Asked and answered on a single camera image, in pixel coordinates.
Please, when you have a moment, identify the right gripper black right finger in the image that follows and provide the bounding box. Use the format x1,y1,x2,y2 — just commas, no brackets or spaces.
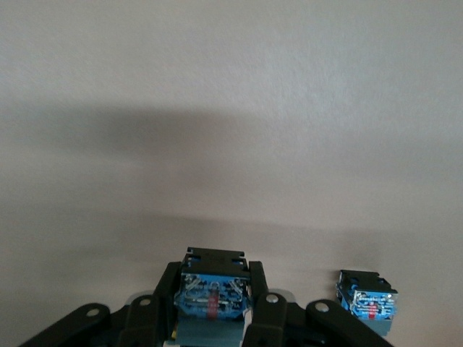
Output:
245,260,394,347

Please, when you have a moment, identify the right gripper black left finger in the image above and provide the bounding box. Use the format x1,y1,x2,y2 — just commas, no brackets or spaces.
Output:
17,262,182,347

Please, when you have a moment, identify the red push button switch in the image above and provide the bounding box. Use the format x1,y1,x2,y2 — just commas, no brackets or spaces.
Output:
173,247,253,347

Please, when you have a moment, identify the yellow push button switch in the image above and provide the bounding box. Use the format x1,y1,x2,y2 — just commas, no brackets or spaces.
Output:
335,269,399,338

